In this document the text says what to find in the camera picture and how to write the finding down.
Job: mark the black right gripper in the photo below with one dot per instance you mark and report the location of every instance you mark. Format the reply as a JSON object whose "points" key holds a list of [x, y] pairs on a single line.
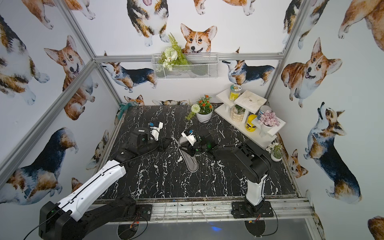
{"points": [[193, 149]]}

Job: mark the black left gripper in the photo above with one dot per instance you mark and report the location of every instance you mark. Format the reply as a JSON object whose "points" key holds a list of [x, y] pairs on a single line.
{"points": [[160, 142]]}

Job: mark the grey canvas sneaker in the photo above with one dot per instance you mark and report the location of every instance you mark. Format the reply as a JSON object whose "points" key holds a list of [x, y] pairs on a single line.
{"points": [[194, 166]]}

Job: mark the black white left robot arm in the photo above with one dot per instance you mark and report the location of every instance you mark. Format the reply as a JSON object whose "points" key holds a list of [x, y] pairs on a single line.
{"points": [[71, 219]]}

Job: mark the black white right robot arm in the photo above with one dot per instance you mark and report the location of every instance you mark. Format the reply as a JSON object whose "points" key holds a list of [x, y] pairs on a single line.
{"points": [[254, 166]]}

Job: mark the white potted red flowers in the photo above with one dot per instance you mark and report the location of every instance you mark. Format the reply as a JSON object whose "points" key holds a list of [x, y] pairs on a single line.
{"points": [[203, 110]]}

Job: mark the green cloth ribbon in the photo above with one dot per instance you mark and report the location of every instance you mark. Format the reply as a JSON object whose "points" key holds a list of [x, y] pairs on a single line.
{"points": [[123, 108]]}

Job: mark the woven basket with plant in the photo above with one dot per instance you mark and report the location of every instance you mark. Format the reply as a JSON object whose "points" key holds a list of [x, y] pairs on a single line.
{"points": [[237, 113]]}

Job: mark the yellow container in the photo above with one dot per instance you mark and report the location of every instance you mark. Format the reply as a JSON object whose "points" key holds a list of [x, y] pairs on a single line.
{"points": [[250, 127]]}

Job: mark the green lidded jar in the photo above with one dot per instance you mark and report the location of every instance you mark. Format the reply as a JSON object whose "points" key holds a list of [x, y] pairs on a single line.
{"points": [[235, 92]]}

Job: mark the pink flowers white pot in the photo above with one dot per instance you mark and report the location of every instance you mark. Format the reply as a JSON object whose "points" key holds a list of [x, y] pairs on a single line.
{"points": [[268, 120]]}

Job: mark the blue grey tin can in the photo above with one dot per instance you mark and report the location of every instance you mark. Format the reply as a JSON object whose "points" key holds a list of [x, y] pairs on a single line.
{"points": [[262, 110]]}

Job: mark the small white potted plant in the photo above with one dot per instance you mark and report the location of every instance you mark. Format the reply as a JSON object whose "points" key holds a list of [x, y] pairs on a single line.
{"points": [[275, 150]]}

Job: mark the green white artificial flowers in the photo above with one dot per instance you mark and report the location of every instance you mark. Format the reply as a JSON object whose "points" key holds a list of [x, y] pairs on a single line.
{"points": [[173, 58]]}

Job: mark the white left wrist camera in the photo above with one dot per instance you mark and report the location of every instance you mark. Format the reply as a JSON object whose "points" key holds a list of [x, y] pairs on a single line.
{"points": [[155, 129]]}

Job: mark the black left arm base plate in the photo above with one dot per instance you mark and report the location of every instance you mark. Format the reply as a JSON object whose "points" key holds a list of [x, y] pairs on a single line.
{"points": [[142, 211]]}

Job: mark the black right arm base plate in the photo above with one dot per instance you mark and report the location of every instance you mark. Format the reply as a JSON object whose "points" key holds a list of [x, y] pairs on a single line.
{"points": [[252, 210]]}

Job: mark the white wire wall basket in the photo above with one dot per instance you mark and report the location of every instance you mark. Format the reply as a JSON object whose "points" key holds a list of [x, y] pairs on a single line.
{"points": [[201, 66]]}

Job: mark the aluminium frame rail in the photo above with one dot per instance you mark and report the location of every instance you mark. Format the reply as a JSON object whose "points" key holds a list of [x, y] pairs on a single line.
{"points": [[221, 211]]}

